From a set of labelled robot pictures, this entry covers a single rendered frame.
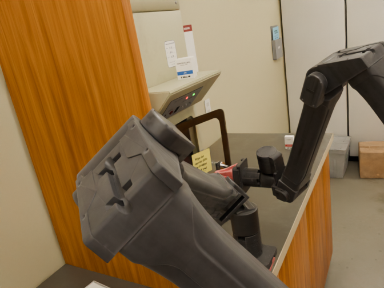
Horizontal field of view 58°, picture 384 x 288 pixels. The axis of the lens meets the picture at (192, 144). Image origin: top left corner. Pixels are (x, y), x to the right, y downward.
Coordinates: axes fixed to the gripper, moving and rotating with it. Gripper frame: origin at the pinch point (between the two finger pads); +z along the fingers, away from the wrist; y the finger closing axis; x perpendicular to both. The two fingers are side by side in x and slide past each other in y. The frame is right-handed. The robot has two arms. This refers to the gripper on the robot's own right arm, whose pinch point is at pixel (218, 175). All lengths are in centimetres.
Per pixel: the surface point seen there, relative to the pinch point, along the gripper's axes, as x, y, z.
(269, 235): -8.4, -26.0, -12.0
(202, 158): 0.1, 5.5, 4.5
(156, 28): 1.1, 46.4, 12.2
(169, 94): 17.7, 30.1, 1.2
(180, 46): -10.6, 40.0, 11.9
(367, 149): -263, -91, -33
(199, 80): 2.0, 30.4, 0.6
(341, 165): -251, -104, -11
